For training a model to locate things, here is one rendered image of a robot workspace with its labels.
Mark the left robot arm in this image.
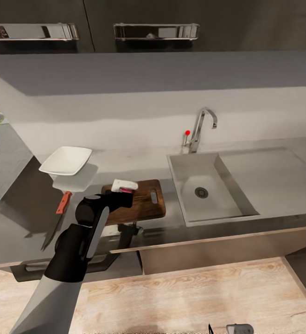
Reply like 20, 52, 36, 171
9, 179, 138, 334

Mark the cutting board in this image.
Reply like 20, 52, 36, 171
101, 180, 166, 224

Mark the parer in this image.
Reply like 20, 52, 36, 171
41, 191, 71, 249

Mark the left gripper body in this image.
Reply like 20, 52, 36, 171
105, 190, 133, 210

